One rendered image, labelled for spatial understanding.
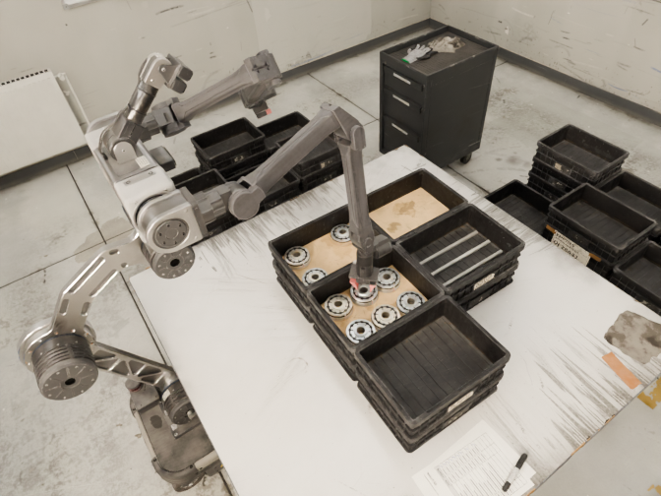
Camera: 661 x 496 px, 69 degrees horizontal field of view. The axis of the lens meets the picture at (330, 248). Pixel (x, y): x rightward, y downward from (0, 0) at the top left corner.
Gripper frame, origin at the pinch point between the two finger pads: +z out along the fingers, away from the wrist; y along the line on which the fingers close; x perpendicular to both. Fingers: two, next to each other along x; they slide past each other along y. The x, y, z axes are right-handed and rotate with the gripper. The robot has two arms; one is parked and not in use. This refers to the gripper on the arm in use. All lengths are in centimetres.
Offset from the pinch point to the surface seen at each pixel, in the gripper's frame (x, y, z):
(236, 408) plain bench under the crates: 47, 36, 19
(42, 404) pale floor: 36, 162, 92
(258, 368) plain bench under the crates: 30.2, 33.6, 18.8
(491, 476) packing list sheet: 51, -49, 17
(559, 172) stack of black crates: -136, -88, 33
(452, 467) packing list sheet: 50, -38, 18
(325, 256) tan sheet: -17.0, 19.4, 4.2
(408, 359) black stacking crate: 23.5, -19.8, 4.5
